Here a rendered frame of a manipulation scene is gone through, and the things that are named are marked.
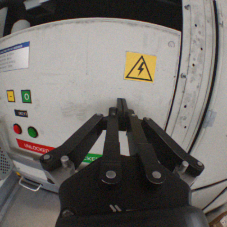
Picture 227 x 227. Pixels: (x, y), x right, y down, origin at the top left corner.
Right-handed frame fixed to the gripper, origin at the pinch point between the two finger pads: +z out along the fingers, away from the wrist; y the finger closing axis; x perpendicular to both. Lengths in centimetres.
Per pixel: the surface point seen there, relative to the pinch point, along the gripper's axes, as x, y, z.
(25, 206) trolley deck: -38, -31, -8
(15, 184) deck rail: -38, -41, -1
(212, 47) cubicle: 18.2, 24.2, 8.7
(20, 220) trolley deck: -38, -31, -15
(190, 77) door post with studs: 7.7, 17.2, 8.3
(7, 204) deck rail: -38, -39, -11
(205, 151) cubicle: -14.0, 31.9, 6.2
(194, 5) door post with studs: 28.6, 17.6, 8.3
